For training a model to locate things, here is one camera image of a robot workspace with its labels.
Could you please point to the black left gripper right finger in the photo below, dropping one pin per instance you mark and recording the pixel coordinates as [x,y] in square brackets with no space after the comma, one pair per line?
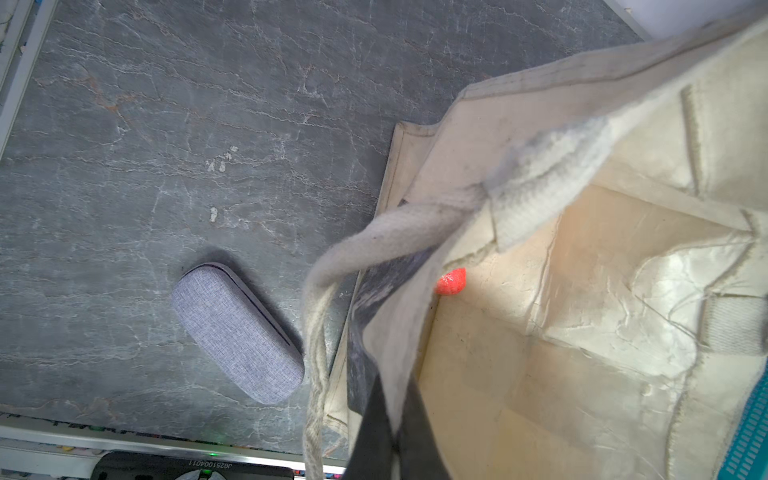
[420,458]

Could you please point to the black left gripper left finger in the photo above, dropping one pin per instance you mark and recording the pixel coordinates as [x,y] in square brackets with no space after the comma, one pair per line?
[373,452]

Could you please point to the red apple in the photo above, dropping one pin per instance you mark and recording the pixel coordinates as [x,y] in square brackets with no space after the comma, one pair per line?
[451,283]

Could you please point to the beige canvas grocery bag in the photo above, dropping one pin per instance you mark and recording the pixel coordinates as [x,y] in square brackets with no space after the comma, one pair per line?
[610,210]

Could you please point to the grey fabric glasses case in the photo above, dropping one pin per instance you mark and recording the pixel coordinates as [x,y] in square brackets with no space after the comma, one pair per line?
[226,319]

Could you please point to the teal plastic basket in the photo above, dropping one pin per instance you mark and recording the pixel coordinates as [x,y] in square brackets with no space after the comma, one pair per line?
[747,458]

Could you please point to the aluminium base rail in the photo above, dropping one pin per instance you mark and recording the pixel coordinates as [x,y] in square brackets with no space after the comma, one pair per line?
[28,429]

